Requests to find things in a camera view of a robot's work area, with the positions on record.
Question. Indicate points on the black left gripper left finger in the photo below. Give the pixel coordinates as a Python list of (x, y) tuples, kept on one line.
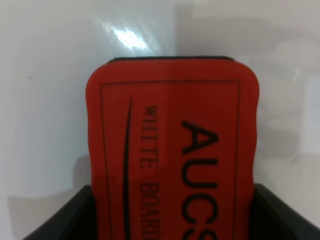
[(72, 222)]

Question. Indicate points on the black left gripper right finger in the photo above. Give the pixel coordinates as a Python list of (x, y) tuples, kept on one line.
[(275, 220)]

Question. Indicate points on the red whiteboard eraser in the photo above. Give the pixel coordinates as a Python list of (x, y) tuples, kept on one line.
[(172, 143)]

